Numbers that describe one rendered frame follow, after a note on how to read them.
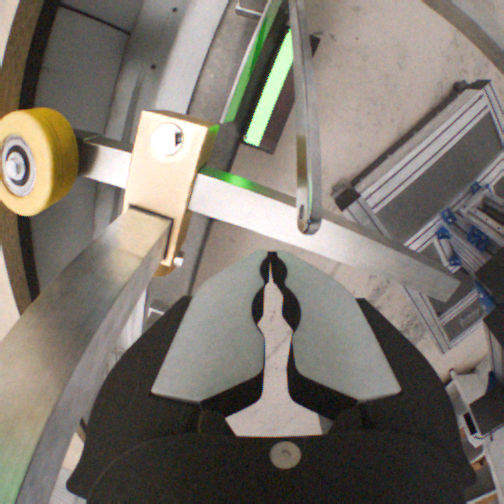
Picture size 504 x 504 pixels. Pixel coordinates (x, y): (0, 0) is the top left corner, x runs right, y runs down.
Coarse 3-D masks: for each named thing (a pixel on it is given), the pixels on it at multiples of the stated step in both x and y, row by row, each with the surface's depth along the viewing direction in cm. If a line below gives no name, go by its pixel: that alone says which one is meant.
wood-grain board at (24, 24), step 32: (0, 0) 6; (32, 0) 8; (0, 32) 8; (32, 32) 10; (0, 64) 9; (0, 96) 11; (0, 224) 16; (0, 256) 18; (0, 288) 20; (0, 320) 23
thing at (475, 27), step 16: (432, 0) 10; (448, 0) 9; (464, 0) 8; (448, 16) 11; (464, 16) 9; (480, 16) 9; (464, 32) 11; (480, 32) 10; (496, 32) 9; (480, 48) 12; (496, 48) 10; (496, 64) 12
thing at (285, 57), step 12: (288, 36) 24; (288, 48) 25; (276, 60) 26; (288, 60) 25; (276, 72) 26; (276, 84) 27; (264, 96) 28; (276, 96) 28; (264, 108) 29; (252, 120) 30; (264, 120) 30; (252, 132) 30
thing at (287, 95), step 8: (312, 40) 24; (312, 48) 24; (288, 80) 27; (288, 88) 27; (280, 96) 28; (288, 96) 28; (280, 104) 28; (288, 104) 28; (280, 112) 29; (272, 120) 30; (280, 120) 29; (272, 128) 30; (280, 128) 30; (264, 136) 31; (272, 136) 31; (264, 144) 31; (272, 144) 31
